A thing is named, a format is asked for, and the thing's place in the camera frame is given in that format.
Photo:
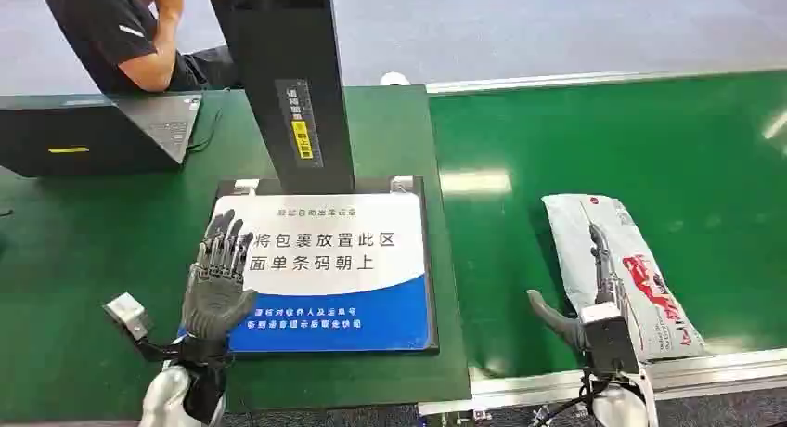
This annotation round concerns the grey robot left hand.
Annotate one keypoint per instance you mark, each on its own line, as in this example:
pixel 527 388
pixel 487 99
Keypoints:
pixel 212 301

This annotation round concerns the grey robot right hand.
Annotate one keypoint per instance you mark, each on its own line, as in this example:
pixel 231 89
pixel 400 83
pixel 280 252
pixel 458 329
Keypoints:
pixel 562 327

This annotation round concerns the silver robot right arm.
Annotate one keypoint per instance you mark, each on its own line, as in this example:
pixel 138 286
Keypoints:
pixel 618 406

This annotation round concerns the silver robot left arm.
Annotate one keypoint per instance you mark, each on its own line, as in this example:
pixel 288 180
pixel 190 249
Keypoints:
pixel 166 396

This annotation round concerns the grey plastic mailer parcel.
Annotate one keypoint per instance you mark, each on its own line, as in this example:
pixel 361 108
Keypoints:
pixel 652 276

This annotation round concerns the white and blue instruction sign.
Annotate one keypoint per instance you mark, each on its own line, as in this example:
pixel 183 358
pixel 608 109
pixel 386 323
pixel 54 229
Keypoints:
pixel 332 270

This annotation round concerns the green table mat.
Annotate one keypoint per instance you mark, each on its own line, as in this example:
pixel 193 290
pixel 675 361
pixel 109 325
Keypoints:
pixel 92 240

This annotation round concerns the green conveyor belt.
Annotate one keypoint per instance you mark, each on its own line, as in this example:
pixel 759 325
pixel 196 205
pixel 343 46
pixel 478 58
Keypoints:
pixel 615 141

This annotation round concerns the black laptop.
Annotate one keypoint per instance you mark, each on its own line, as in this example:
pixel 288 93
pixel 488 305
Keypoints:
pixel 80 135

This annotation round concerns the black scanner column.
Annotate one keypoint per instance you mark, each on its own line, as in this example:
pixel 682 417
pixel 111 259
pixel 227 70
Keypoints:
pixel 289 73

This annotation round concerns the small white round object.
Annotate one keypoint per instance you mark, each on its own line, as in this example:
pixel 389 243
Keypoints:
pixel 395 79

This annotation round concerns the person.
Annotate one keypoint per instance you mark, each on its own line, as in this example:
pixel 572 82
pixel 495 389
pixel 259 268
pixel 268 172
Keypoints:
pixel 104 30

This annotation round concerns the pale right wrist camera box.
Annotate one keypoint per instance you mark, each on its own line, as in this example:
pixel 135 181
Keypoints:
pixel 608 344

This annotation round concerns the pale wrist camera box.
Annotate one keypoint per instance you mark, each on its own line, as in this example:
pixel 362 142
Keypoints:
pixel 608 344
pixel 128 313

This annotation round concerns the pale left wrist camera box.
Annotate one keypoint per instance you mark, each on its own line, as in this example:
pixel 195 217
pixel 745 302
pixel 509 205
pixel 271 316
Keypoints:
pixel 128 313

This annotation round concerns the black scanner base plate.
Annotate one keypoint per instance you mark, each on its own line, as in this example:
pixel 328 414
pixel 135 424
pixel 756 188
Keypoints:
pixel 430 258

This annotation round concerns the aluminium conveyor rail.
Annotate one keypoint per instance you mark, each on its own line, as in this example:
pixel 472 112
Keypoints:
pixel 707 369
pixel 584 80

